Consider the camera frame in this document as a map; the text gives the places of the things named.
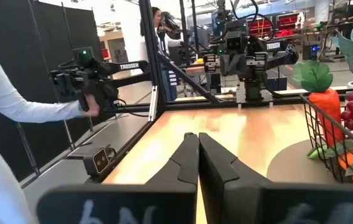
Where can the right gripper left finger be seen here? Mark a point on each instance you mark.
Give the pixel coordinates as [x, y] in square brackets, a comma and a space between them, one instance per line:
[132, 202]

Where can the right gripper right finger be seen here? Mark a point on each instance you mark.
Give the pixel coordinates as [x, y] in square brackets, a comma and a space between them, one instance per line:
[272, 202]

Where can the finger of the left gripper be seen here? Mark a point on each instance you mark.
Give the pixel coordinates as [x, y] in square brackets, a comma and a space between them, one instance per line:
[227, 65]
[239, 65]

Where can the orange carrot green leaves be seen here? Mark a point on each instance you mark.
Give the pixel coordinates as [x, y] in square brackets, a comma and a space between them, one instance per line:
[327, 99]

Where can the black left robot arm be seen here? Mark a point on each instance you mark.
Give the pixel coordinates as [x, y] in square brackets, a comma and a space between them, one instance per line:
[275, 46]

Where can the round grey mat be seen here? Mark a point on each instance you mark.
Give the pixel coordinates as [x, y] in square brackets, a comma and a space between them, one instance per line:
[288, 165]

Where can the red storage bins shelf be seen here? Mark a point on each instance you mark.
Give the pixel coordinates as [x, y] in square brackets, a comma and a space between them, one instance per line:
[285, 23]

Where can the computer with blue light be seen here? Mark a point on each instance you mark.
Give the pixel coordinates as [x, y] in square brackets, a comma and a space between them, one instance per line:
[311, 49]

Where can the person's hand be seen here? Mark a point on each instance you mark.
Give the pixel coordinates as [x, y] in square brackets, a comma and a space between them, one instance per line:
[92, 107]

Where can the black partition panel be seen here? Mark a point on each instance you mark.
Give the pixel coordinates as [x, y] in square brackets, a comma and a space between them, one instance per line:
[14, 31]

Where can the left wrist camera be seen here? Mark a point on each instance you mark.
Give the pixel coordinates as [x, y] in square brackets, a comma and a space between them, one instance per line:
[236, 42]

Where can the small table-level camera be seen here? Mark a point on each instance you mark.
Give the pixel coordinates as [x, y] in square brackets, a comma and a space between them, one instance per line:
[100, 160]

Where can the silver frame bracket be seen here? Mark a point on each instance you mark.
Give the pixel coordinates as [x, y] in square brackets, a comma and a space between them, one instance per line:
[153, 105]

